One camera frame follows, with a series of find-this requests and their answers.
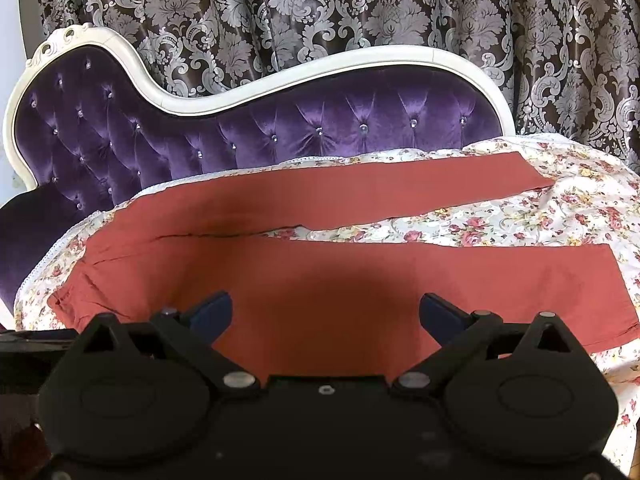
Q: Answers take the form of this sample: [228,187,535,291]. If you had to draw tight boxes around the purple tufted chaise sofa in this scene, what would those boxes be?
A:
[1,25,515,325]

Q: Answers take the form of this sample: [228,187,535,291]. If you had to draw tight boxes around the rust red pants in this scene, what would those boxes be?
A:
[49,153,639,377]

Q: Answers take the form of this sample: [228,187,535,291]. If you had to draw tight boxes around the brown silver damask curtain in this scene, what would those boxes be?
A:
[37,0,639,168]

